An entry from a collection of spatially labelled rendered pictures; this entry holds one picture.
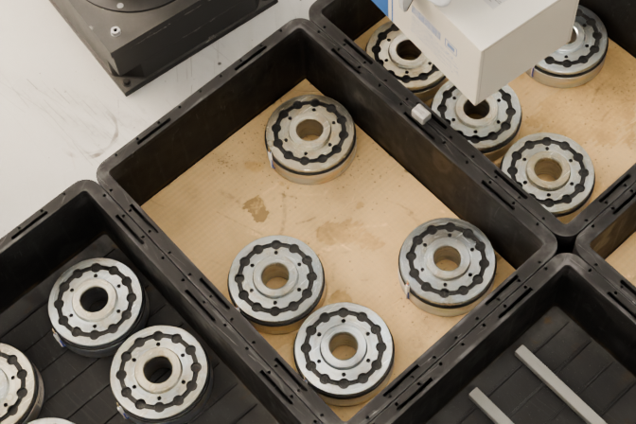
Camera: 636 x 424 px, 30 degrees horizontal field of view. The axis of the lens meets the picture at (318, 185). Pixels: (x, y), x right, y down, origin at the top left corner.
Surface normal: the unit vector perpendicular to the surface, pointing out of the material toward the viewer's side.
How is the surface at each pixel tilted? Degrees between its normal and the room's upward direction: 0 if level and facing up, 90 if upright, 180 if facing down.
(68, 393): 0
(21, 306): 0
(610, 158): 0
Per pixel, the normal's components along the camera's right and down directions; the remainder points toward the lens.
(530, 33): 0.59, 0.69
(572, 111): -0.06, -0.48
